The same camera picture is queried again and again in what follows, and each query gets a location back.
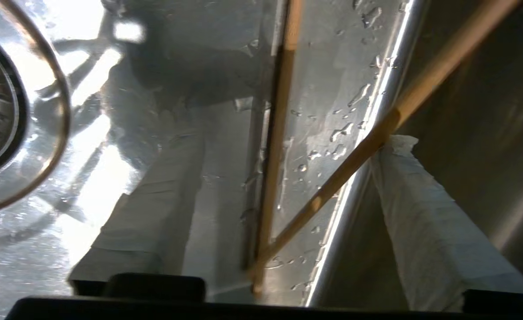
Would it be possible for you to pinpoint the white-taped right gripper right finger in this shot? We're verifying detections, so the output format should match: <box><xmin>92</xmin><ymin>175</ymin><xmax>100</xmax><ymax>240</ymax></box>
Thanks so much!
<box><xmin>370</xmin><ymin>136</ymin><xmax>523</xmax><ymax>312</ymax></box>

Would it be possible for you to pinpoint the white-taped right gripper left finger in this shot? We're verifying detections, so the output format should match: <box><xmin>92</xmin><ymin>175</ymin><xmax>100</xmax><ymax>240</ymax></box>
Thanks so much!
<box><xmin>68</xmin><ymin>100</ymin><xmax>266</xmax><ymax>296</ymax></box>

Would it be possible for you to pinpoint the stainless steel sink basin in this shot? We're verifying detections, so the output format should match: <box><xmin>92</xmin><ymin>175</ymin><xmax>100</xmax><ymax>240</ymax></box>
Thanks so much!
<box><xmin>0</xmin><ymin>0</ymin><xmax>523</xmax><ymax>320</ymax></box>

